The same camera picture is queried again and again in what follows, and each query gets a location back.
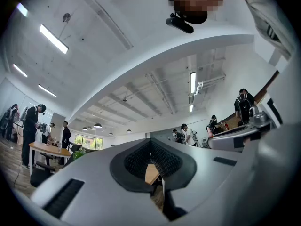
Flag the person's beige t-shirt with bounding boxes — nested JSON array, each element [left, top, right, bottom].
[[223, 0, 297, 61]]

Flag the black head camera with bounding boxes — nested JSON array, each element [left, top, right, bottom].
[[166, 12, 195, 34]]

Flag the white ceiling pipes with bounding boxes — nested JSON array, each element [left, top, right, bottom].
[[188, 75, 226, 98]]

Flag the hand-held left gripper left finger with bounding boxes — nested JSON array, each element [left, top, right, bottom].
[[30, 137, 170, 226]]

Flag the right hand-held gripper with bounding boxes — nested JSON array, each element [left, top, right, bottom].
[[208, 95, 284, 153]]

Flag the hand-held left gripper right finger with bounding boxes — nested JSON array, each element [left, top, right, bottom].
[[150, 137, 259, 218]]

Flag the potted green plant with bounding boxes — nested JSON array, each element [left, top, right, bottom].
[[73, 147, 87, 161]]

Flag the glass window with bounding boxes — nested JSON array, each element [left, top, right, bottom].
[[74, 134, 104, 150]]

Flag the wooden table white legs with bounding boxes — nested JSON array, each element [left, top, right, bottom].
[[28, 141, 72, 176]]

